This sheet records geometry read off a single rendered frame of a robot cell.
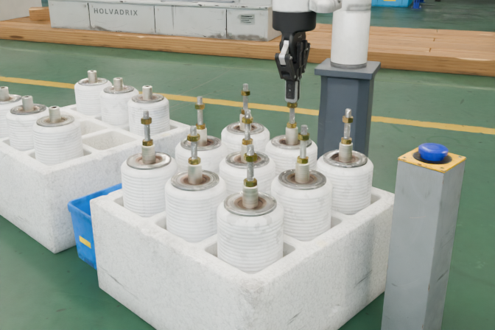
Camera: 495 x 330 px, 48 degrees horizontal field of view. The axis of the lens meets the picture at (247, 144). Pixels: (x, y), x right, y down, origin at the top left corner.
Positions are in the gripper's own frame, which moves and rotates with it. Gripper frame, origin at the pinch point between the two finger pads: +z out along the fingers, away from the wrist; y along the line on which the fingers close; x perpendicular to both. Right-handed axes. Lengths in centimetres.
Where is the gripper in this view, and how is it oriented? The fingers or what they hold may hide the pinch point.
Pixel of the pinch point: (292, 90)
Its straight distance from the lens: 100.1
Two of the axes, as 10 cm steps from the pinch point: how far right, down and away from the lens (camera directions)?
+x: 9.2, 1.3, -3.7
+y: -3.9, 3.2, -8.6
